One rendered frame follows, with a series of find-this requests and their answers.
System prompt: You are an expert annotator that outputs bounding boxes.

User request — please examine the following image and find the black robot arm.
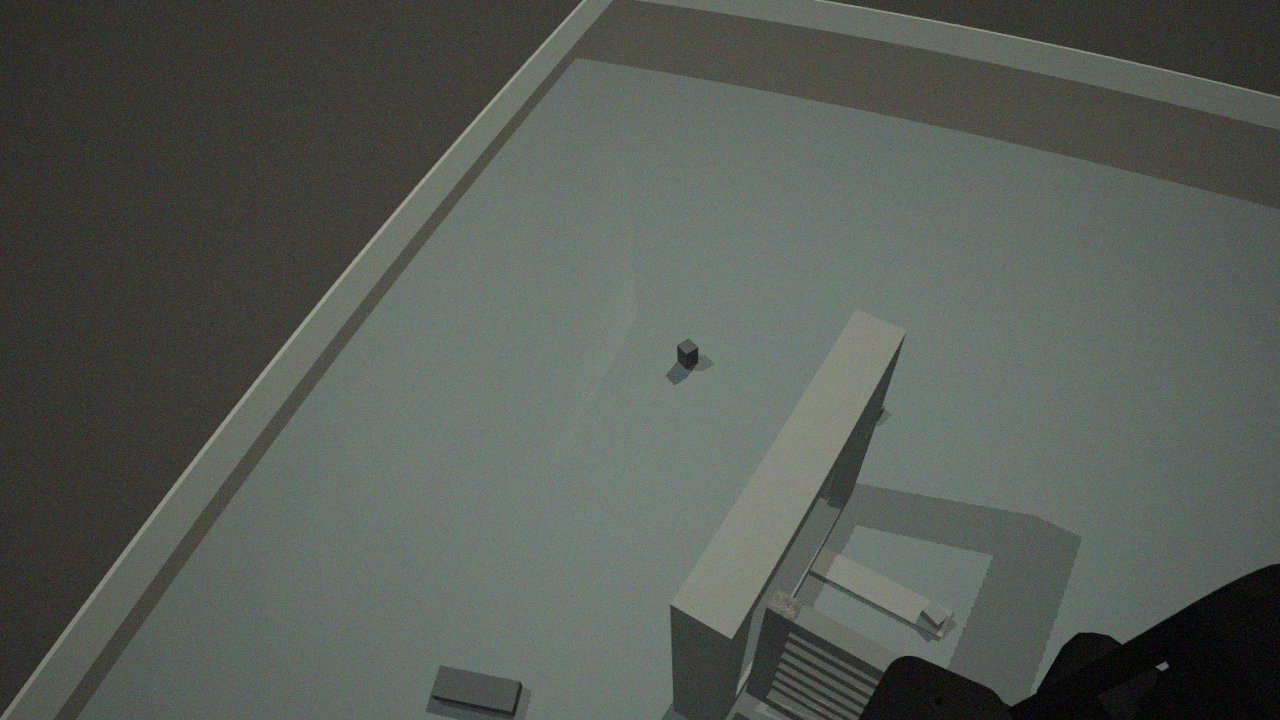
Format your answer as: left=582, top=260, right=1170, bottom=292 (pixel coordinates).
left=859, top=564, right=1280, bottom=720

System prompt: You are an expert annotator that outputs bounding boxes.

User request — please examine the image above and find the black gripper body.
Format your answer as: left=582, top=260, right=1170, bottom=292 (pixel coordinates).
left=1036, top=632, right=1162, bottom=717

